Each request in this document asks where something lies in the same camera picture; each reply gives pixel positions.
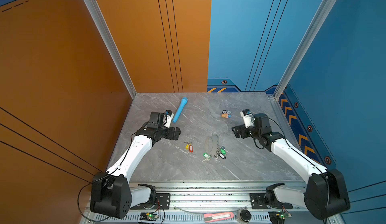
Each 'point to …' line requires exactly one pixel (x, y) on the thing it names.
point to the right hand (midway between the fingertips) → (238, 126)
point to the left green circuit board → (149, 216)
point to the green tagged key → (208, 157)
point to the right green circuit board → (282, 215)
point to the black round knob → (244, 215)
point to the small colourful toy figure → (226, 114)
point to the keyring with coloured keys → (213, 149)
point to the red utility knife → (214, 217)
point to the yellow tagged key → (187, 145)
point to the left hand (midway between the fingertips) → (172, 128)
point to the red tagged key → (191, 148)
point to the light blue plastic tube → (184, 100)
